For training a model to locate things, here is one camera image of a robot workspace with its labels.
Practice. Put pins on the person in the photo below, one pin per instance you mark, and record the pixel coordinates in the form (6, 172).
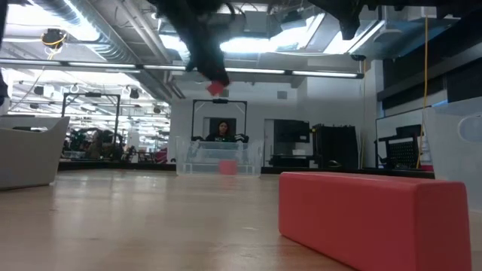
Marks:
(222, 130)

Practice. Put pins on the neighbouring station robot arm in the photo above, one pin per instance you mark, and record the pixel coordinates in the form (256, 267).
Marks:
(241, 138)
(197, 138)

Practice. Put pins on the black gantry frame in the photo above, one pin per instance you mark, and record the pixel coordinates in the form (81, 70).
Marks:
(92, 94)
(237, 101)

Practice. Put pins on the grey wall vent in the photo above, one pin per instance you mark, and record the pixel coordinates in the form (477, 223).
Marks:
(282, 95)

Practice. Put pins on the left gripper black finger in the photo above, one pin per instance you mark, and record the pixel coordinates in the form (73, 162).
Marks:
(216, 64)
(199, 56)

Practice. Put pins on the orange rectangular block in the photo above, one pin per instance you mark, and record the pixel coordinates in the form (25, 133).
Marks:
(228, 168)
(376, 222)
(215, 89)

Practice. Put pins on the black monitor panel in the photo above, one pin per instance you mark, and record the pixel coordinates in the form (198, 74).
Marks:
(291, 131)

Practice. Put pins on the black perforated rack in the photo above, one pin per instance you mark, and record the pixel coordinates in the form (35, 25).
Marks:
(403, 154)

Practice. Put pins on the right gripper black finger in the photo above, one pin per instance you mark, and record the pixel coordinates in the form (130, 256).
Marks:
(348, 24)

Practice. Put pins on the long ceiling light bar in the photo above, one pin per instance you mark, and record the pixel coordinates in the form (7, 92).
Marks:
(263, 70)

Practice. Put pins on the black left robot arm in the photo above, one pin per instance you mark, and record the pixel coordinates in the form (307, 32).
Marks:
(2, 22)

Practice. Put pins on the grey plastic bin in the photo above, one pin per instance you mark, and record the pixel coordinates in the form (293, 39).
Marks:
(30, 158)

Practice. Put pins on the black cabinet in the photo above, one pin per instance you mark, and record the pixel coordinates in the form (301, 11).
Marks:
(335, 147)

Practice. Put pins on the clear plastic bin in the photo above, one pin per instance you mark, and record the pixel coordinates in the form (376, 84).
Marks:
(203, 158)
(455, 169)

